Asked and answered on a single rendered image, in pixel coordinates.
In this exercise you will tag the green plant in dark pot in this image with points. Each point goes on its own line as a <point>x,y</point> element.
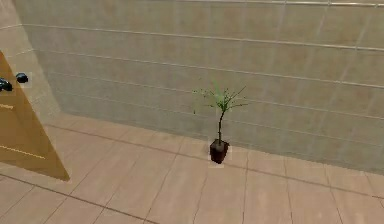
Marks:
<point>219,151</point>

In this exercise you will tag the tan wooden room door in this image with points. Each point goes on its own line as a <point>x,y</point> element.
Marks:
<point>20,140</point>

